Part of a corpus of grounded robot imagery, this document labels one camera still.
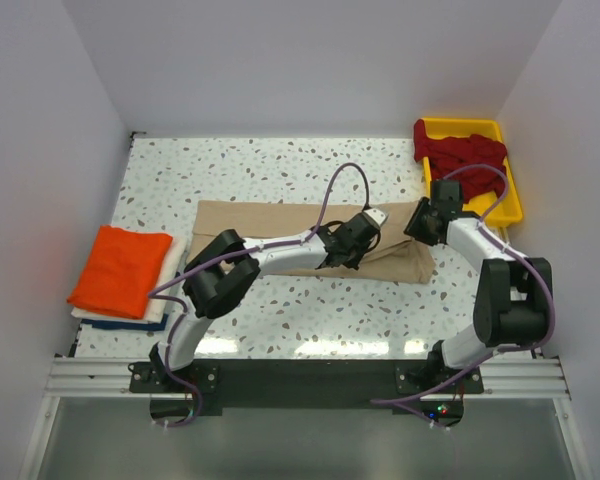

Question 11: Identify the dark red t shirt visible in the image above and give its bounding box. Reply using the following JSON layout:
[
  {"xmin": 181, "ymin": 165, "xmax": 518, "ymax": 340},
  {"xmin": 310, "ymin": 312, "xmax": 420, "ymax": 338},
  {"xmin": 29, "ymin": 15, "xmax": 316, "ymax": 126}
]
[{"xmin": 413, "ymin": 119, "xmax": 507, "ymax": 203}]

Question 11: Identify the orange folded t shirt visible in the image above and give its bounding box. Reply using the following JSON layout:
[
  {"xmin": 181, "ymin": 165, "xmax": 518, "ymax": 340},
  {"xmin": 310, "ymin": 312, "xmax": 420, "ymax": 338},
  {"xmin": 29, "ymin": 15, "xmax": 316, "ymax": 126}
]
[{"xmin": 67, "ymin": 225, "xmax": 173, "ymax": 320}]

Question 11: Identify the beige t shirt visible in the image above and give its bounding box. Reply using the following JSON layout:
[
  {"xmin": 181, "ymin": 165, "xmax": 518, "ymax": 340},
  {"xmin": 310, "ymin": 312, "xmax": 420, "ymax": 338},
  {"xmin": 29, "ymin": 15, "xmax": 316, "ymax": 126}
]
[{"xmin": 187, "ymin": 200, "xmax": 435, "ymax": 284}]

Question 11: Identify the aluminium frame rail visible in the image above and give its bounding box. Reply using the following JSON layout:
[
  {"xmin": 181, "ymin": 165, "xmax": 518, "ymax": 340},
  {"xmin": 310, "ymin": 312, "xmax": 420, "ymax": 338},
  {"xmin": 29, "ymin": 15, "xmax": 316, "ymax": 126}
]
[{"xmin": 45, "ymin": 355, "xmax": 571, "ymax": 399}]

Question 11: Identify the blue folded t shirt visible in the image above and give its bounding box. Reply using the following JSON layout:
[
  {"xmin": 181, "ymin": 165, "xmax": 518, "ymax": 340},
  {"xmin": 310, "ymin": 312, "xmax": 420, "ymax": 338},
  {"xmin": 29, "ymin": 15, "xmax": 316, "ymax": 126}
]
[{"xmin": 81, "ymin": 314, "xmax": 169, "ymax": 332}]

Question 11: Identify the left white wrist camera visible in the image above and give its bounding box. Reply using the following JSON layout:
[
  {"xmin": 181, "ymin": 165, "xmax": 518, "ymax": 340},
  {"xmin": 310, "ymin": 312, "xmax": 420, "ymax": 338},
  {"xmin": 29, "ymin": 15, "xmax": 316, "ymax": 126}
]
[{"xmin": 363, "ymin": 208, "xmax": 389, "ymax": 230}]

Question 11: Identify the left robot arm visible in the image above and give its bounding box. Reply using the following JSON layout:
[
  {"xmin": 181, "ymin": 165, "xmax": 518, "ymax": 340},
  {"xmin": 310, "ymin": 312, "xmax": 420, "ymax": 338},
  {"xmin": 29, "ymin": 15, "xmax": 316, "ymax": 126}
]
[{"xmin": 149, "ymin": 208, "xmax": 388, "ymax": 392}]

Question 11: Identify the white folded t shirt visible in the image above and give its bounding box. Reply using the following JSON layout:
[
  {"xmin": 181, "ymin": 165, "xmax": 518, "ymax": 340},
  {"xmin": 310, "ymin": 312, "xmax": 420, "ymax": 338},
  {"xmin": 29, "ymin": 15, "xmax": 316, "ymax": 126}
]
[{"xmin": 71, "ymin": 236, "xmax": 186, "ymax": 323}]

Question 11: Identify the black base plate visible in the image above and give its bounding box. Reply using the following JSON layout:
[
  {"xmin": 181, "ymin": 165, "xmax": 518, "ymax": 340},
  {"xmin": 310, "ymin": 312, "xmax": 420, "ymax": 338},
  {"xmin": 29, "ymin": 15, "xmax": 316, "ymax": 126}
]
[{"xmin": 128, "ymin": 359, "xmax": 484, "ymax": 420}]

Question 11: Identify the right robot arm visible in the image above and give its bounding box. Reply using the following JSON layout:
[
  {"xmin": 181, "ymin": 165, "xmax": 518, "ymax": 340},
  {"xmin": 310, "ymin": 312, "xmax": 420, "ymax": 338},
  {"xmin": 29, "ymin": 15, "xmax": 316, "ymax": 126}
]
[{"xmin": 405, "ymin": 179, "xmax": 555, "ymax": 393}]

